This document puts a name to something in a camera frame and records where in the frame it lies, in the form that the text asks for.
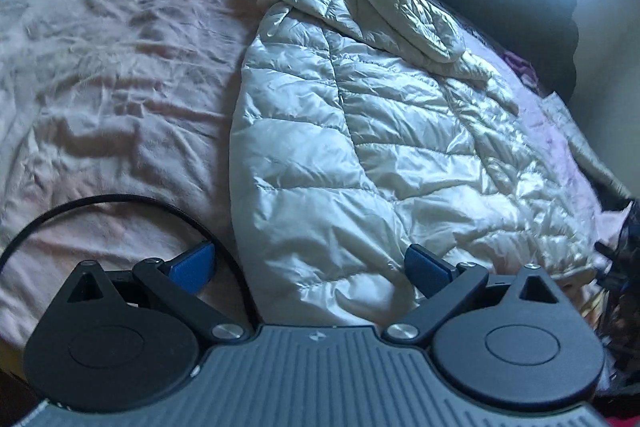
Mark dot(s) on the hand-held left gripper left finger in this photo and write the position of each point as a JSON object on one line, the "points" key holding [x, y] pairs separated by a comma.
{"points": [[192, 264]]}

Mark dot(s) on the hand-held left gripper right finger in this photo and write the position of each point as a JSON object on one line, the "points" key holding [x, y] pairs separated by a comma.
{"points": [[425, 267]]}

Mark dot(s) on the white puffer jacket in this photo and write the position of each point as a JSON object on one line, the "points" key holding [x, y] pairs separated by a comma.
{"points": [[375, 147]]}

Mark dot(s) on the pale patterned cloth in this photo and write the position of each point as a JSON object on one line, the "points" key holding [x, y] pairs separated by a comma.
{"points": [[575, 132]]}

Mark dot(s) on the dark cloth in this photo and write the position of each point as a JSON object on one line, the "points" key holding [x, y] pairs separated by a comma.
{"points": [[627, 307]]}

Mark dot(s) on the pink bedsheet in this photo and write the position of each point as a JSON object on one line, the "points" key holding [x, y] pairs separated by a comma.
{"points": [[125, 57]]}

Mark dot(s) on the purple cloth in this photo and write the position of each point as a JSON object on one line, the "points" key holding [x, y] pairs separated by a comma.
{"points": [[520, 69]]}

